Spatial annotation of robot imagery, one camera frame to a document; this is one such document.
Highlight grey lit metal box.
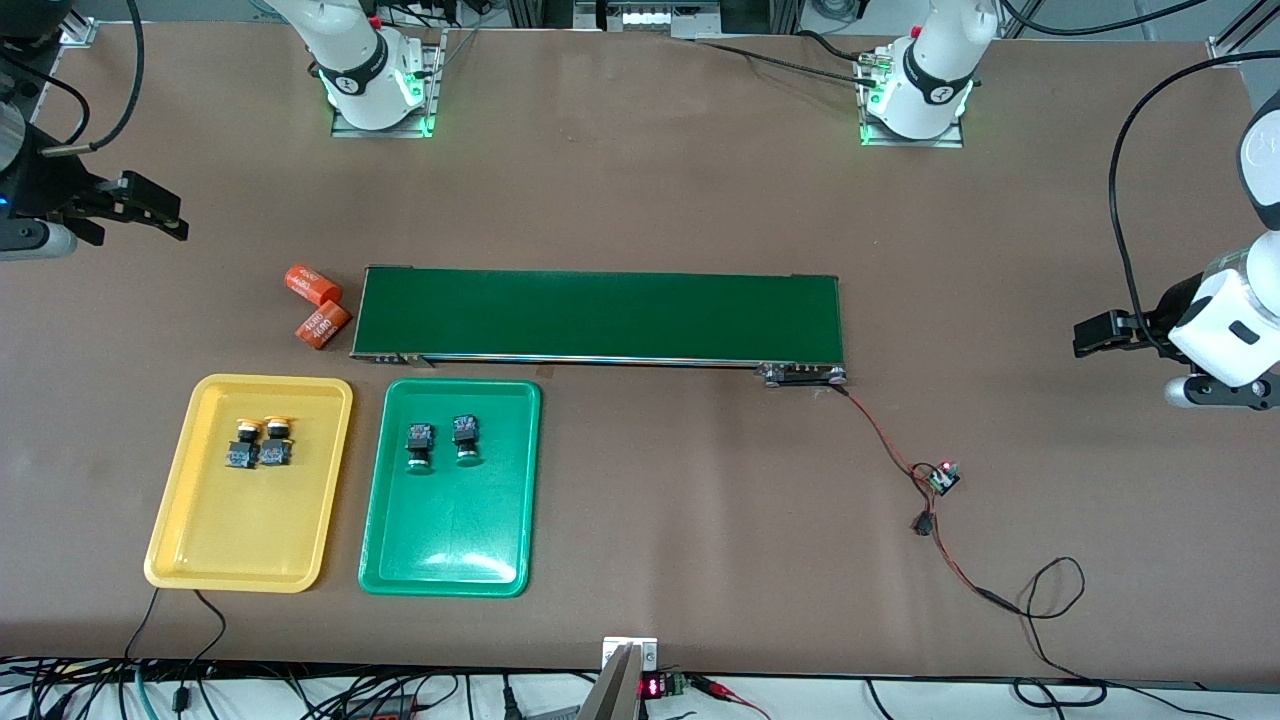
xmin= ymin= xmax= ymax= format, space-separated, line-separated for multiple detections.
xmin=573 ymin=0 xmax=721 ymax=41

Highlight looped black power cable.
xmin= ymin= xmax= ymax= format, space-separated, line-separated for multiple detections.
xmin=1012 ymin=557 xmax=1111 ymax=707

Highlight green conveyor belt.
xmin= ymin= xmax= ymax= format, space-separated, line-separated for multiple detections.
xmin=350 ymin=265 xmax=849 ymax=389

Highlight red black conveyor wire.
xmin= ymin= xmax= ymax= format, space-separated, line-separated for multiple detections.
xmin=830 ymin=385 xmax=1021 ymax=613

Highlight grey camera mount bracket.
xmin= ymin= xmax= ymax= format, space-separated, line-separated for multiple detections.
xmin=578 ymin=636 xmax=661 ymax=720

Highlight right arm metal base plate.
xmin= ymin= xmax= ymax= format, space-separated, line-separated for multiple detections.
xmin=331 ymin=28 xmax=442 ymax=139

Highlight red alligator clip lead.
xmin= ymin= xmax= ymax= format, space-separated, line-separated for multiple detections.
xmin=690 ymin=674 xmax=773 ymax=720

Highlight yellow plastic tray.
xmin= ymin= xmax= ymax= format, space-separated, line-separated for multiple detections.
xmin=144 ymin=374 xmax=354 ymax=594

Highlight thin black cable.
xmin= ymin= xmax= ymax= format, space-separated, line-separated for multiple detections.
xmin=122 ymin=588 xmax=161 ymax=666
xmin=178 ymin=590 xmax=228 ymax=713

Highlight yellow push button switch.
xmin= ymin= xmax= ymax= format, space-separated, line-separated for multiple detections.
xmin=222 ymin=418 xmax=261 ymax=471
xmin=258 ymin=415 xmax=296 ymax=468

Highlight black table cable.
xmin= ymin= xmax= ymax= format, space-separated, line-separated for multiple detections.
xmin=690 ymin=30 xmax=886 ymax=91

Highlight green plastic tray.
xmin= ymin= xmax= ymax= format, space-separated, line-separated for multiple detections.
xmin=358 ymin=378 xmax=542 ymax=598

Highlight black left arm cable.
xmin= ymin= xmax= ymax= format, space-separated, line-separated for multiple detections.
xmin=1108 ymin=50 xmax=1280 ymax=361

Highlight orange cylinder marked 4680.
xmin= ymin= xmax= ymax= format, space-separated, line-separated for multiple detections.
xmin=295 ymin=303 xmax=352 ymax=351
xmin=283 ymin=263 xmax=344 ymax=306

